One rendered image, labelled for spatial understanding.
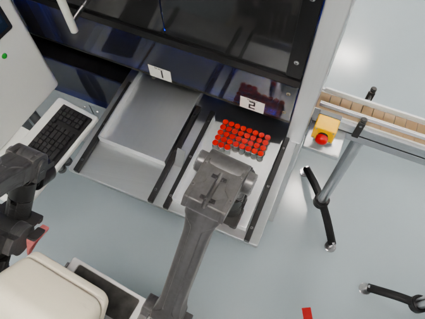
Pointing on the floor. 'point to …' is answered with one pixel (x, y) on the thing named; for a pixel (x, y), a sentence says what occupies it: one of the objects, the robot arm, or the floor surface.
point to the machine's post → (314, 78)
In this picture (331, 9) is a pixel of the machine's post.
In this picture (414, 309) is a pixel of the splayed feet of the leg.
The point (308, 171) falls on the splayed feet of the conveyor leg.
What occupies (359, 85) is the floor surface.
